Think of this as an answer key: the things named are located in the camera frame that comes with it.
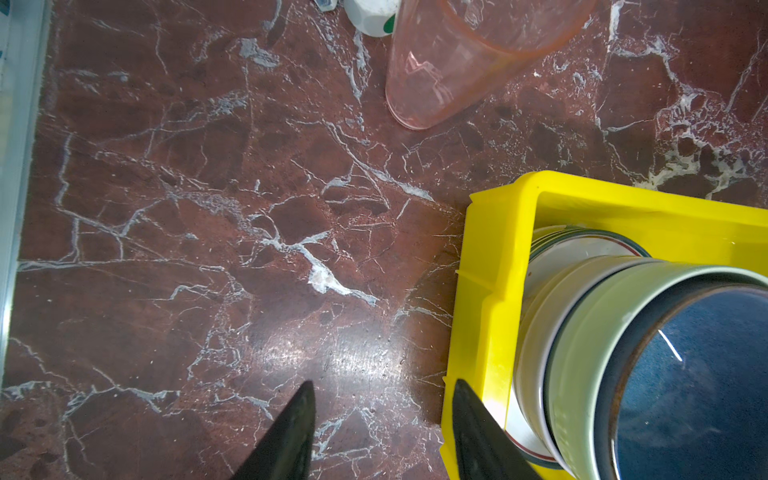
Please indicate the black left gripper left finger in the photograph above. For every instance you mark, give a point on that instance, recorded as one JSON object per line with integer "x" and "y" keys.
{"x": 285, "y": 451}

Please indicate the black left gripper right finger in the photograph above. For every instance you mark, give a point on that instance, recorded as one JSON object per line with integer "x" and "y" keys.
{"x": 483, "y": 449}

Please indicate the pale green bowl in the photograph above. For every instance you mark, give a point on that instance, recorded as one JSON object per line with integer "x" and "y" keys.
{"x": 585, "y": 343}

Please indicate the lilac bowl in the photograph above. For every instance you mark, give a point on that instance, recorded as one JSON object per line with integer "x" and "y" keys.
{"x": 552, "y": 291}

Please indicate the dark blue bowl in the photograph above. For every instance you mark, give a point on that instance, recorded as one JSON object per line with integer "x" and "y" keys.
{"x": 684, "y": 395}

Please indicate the white plate orange sunburst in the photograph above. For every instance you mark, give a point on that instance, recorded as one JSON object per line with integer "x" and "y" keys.
{"x": 567, "y": 243}

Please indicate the yellow plastic bin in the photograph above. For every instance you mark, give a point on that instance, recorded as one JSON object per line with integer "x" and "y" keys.
{"x": 498, "y": 233}

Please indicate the clear drinking glass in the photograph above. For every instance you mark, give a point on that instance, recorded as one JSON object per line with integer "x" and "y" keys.
{"x": 447, "y": 55}

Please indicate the small white bottle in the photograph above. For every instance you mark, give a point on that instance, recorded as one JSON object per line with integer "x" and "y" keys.
{"x": 374, "y": 18}

